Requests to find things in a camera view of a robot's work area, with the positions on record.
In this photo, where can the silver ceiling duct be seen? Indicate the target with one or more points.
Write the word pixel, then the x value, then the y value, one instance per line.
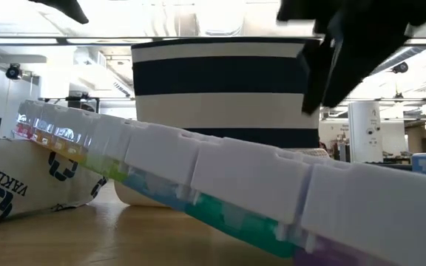
pixel 420 40

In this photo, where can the navy white striped fabric basket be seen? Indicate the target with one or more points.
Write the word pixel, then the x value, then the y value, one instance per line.
pixel 216 74

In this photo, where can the white printed VAKLY pouch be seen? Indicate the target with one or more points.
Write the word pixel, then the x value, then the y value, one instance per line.
pixel 24 177

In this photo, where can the white round pillar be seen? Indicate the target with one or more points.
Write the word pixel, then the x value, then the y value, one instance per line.
pixel 364 133

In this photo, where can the rainbow weekly pill organizer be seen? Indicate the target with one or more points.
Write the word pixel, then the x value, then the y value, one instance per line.
pixel 242 177

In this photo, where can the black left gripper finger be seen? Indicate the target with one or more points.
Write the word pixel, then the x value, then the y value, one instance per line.
pixel 69 9

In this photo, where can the white textured bandage pack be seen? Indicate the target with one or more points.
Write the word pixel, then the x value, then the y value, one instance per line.
pixel 309 153

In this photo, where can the black ceiling camera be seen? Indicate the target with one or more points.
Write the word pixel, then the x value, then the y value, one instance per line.
pixel 13 71
pixel 400 67

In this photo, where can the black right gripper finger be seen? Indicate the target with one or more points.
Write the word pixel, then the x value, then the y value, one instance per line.
pixel 316 81
pixel 353 63

